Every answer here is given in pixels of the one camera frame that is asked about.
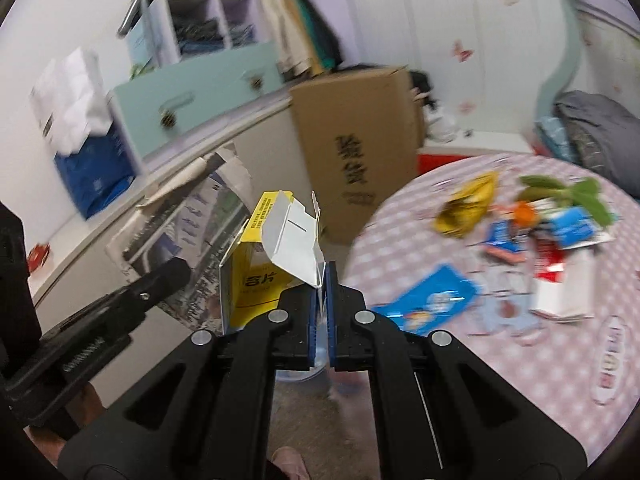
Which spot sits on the blue red card packet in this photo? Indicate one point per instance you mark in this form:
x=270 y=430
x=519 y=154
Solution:
x=502 y=240

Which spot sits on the yellow paper carton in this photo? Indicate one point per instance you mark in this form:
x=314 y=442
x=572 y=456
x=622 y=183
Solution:
x=255 y=265

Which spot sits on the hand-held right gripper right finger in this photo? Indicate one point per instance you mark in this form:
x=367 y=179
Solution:
x=334 y=320

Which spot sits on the pale printed card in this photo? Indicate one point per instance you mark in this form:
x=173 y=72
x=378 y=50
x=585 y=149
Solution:
x=507 y=310

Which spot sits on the small red item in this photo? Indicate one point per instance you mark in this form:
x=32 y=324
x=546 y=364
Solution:
x=37 y=256

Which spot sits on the gray blanket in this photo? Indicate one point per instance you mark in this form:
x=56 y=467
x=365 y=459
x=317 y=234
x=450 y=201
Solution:
x=600 y=125

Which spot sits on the tall brown cardboard box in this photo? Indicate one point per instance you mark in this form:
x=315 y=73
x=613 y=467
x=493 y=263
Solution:
x=350 y=135

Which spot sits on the newspaper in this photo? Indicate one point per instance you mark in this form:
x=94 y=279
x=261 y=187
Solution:
x=200 y=210

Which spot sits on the red storage box white lid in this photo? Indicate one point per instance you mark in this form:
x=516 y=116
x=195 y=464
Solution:
x=435 y=162

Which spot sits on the pink slipper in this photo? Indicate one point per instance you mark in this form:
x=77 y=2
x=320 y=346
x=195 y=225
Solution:
x=290 y=462

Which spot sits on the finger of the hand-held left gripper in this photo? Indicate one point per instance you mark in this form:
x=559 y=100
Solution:
x=145 y=295

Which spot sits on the small pink butterfly sticker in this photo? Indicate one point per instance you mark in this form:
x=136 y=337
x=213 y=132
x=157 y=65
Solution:
x=467 y=105

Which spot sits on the light blue plastic bin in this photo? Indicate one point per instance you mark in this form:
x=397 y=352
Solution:
x=292 y=376

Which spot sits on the teal hanging cloth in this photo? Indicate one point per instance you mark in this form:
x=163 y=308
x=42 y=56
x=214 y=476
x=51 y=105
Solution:
x=322 y=35

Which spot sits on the blue bag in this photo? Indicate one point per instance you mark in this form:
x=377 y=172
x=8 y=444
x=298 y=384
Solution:
x=95 y=180

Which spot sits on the teal drawer box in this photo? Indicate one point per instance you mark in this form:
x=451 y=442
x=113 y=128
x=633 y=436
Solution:
x=210 y=85

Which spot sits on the blue white packet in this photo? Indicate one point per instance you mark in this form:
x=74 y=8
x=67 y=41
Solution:
x=575 y=227

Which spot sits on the large blue cartoon packet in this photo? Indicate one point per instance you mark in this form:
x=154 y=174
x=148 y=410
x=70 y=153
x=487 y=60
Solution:
x=430 y=300

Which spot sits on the small orange item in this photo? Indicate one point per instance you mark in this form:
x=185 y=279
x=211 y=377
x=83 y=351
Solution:
x=525 y=214

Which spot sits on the pink butterfly wall sticker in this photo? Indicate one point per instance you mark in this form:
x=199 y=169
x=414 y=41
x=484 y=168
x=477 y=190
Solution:
x=462 y=52

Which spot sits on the dark object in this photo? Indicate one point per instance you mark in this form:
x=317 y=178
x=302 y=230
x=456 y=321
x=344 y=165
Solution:
x=424 y=87

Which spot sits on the beige hanging cloth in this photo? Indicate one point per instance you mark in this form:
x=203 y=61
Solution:
x=285 y=30

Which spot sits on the yellow crumpled wrapper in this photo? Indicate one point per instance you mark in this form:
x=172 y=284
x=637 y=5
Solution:
x=465 y=205

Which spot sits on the white counter cabinet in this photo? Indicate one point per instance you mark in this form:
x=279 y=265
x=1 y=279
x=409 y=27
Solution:
x=270 y=160

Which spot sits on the pink checked tablecloth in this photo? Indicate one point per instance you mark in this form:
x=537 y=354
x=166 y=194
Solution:
x=500 y=385

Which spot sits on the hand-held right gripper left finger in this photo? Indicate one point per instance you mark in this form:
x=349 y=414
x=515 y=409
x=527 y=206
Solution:
x=316 y=320

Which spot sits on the green plush toy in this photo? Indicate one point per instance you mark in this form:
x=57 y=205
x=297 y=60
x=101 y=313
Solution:
x=585 y=195

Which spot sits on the teal patterned cloth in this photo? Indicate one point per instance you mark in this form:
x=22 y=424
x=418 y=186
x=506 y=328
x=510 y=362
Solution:
x=555 y=140

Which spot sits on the teal bed frame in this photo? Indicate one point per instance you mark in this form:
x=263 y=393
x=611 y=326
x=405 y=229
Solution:
x=570 y=60

